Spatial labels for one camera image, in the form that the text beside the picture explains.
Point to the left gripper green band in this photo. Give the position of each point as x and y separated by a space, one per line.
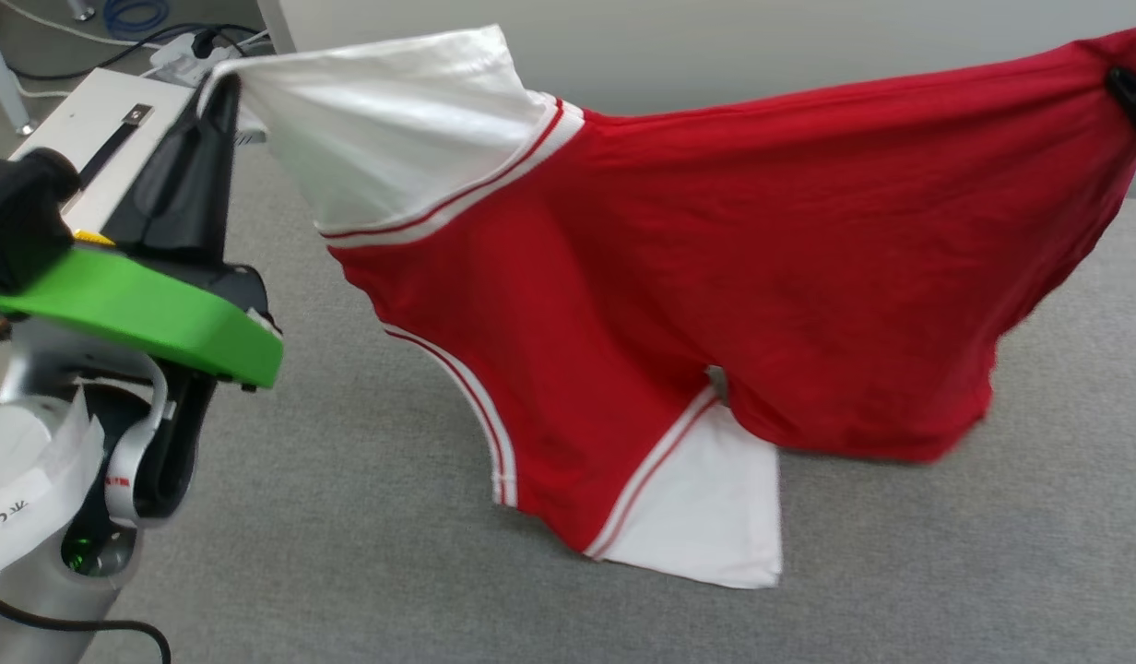
153 314

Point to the red and white garment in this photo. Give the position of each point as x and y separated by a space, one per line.
715 277

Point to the white power strip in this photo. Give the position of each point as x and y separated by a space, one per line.
195 55

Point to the white instrument box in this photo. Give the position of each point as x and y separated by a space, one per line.
79 120

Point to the grey metal table leg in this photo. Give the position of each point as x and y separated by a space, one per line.
1 65

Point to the grey fabric sofa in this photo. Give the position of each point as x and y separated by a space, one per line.
347 553

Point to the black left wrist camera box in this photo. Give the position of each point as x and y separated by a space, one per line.
19 217

